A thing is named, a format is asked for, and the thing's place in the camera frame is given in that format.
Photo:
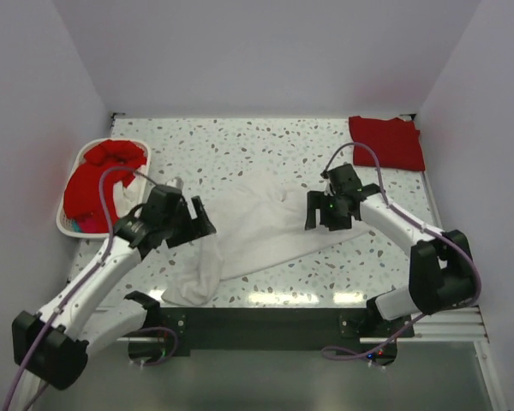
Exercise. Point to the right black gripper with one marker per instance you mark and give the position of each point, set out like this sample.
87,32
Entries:
316,199

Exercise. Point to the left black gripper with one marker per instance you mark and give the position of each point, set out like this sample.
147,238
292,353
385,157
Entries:
197,228

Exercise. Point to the white t shirt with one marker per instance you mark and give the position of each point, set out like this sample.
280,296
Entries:
259,224

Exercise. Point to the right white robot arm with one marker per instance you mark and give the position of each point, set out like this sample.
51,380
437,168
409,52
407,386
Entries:
442,275

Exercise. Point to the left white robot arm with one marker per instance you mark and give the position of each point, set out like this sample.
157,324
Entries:
49,343

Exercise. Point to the white clothes in basket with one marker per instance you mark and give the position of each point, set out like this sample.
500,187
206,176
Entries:
125,198

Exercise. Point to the folded red t shirt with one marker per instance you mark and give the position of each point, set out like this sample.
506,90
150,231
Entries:
395,142

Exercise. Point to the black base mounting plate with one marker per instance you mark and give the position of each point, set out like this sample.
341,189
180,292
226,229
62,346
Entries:
256,329

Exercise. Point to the red clothes in basket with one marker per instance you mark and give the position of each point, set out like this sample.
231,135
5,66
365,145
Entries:
98,180

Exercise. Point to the white perforated laundry basket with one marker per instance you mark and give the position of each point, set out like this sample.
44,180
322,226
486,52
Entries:
107,188

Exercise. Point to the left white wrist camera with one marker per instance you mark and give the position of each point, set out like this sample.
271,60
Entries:
175,183

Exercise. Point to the aluminium frame rail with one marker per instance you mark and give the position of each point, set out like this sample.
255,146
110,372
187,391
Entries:
458,325

